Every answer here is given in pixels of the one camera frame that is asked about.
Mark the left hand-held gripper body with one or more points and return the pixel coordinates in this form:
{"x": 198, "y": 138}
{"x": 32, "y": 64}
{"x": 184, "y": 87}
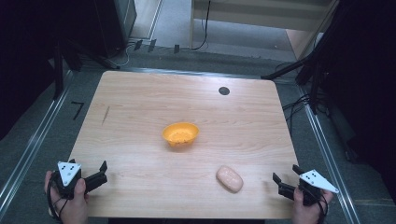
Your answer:
{"x": 69, "y": 173}

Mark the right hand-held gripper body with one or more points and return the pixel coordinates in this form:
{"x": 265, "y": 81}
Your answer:
{"x": 317, "y": 182}

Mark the pink oval soap bar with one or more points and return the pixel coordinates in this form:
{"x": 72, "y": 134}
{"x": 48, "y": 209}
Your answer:
{"x": 229, "y": 179}

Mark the orange plastic bowl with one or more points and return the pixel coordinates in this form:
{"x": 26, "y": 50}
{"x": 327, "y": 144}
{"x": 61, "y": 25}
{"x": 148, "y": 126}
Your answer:
{"x": 180, "y": 133}

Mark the person's right hand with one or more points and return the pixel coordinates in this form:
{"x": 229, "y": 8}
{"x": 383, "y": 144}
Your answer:
{"x": 306, "y": 213}

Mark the person's left hand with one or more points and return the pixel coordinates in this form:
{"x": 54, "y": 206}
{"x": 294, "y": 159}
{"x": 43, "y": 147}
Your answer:
{"x": 74, "y": 208}

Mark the black metal stand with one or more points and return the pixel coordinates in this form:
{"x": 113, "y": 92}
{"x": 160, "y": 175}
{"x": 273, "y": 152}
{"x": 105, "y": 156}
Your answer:
{"x": 311, "y": 71}
{"x": 60, "y": 65}

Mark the black round table grommet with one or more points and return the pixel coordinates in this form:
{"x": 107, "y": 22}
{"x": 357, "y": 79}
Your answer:
{"x": 224, "y": 90}

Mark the dark cabinet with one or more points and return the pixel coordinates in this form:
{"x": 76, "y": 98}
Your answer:
{"x": 120, "y": 21}

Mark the metal floor rail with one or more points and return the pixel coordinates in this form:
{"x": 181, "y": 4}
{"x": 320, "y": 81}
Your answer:
{"x": 28, "y": 152}
{"x": 327, "y": 152}

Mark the small black floor bracket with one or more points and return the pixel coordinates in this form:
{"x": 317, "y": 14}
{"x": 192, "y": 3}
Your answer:
{"x": 176, "y": 48}
{"x": 152, "y": 45}
{"x": 138, "y": 45}

